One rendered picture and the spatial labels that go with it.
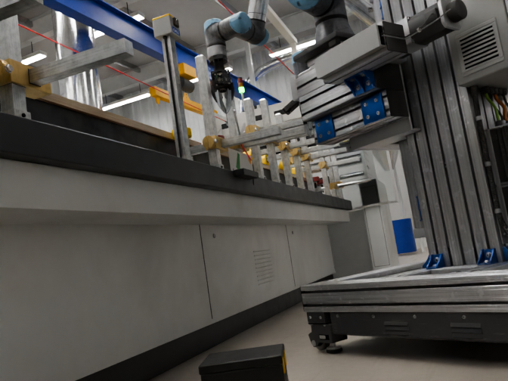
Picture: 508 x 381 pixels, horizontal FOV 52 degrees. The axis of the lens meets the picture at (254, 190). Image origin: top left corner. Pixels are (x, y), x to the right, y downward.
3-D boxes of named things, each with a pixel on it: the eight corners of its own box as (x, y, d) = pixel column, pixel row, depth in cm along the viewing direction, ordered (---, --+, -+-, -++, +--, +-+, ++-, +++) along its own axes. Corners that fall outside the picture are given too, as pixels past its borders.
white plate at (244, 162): (255, 177, 233) (251, 155, 234) (232, 171, 208) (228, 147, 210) (253, 177, 233) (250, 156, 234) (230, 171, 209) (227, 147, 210)
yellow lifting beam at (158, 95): (218, 123, 822) (216, 103, 826) (156, 101, 668) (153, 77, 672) (214, 125, 826) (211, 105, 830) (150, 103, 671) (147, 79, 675)
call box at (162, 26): (181, 40, 184) (178, 20, 185) (171, 33, 178) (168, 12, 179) (164, 46, 186) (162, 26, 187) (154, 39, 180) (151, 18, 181)
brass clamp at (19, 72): (54, 94, 116) (51, 72, 116) (5, 78, 103) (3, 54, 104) (32, 100, 118) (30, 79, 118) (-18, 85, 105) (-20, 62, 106)
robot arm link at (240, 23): (255, 15, 198) (233, 26, 205) (237, 7, 189) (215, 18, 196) (259, 35, 197) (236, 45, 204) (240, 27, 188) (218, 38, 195)
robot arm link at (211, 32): (215, 14, 196) (198, 23, 201) (218, 41, 195) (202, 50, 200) (227, 20, 202) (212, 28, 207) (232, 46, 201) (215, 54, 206)
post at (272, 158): (281, 187, 272) (267, 99, 278) (279, 186, 269) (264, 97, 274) (274, 187, 273) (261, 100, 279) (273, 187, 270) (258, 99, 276)
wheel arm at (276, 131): (282, 137, 198) (280, 125, 199) (280, 135, 195) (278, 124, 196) (182, 159, 213) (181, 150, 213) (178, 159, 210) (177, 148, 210)
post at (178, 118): (193, 162, 178) (176, 38, 183) (187, 160, 173) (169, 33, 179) (182, 165, 179) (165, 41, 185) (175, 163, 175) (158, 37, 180)
